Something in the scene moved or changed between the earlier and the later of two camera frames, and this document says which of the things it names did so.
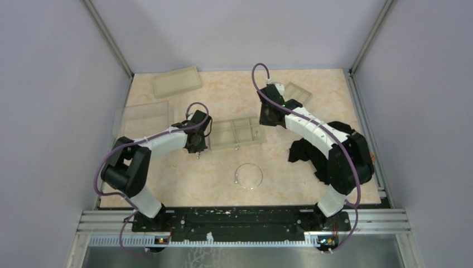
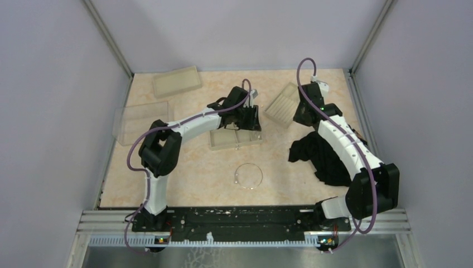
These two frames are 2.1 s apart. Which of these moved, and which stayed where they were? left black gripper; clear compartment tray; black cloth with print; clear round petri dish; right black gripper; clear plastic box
Moved: left black gripper; right black gripper
Stayed: clear compartment tray; clear round petri dish; clear plastic box; black cloth with print
